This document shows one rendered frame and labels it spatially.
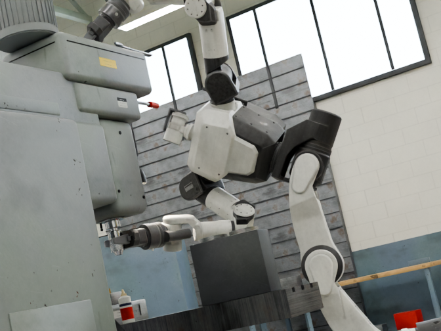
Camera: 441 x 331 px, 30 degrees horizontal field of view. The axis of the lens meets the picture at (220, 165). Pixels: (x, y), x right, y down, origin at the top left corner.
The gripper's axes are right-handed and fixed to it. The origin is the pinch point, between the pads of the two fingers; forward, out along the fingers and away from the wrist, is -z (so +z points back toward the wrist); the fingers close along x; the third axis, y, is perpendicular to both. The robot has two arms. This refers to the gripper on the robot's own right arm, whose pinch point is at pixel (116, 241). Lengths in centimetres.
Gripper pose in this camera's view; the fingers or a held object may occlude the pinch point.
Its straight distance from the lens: 275.4
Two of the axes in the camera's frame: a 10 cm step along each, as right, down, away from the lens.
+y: 2.2, 9.6, -1.5
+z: 7.7, -0.8, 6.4
